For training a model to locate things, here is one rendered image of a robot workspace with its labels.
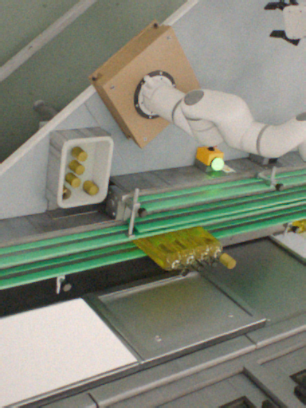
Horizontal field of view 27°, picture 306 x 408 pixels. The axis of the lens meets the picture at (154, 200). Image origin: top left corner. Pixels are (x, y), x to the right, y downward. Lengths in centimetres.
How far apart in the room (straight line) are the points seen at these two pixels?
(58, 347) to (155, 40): 92
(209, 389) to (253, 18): 124
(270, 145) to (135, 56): 52
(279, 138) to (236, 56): 73
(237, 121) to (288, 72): 89
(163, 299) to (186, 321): 12
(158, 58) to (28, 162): 50
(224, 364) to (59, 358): 47
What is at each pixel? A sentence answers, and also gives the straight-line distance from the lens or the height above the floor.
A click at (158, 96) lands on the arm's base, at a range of 188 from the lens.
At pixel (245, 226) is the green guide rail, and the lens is 236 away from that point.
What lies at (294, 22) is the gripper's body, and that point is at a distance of 196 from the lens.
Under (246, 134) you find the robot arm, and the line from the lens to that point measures 165.
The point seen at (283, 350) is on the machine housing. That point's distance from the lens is 199.
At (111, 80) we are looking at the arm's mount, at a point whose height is 84.
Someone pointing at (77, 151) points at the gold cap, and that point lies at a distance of 194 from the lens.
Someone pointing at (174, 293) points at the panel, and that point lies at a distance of 206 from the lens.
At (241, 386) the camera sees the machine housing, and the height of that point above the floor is 148.
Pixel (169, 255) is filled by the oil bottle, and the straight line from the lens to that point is 196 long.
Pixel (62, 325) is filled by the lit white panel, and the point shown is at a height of 109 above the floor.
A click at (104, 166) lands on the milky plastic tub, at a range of 198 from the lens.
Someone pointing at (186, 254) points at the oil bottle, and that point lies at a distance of 199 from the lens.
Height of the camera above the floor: 233
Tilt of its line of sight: 44 degrees down
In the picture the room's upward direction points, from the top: 128 degrees clockwise
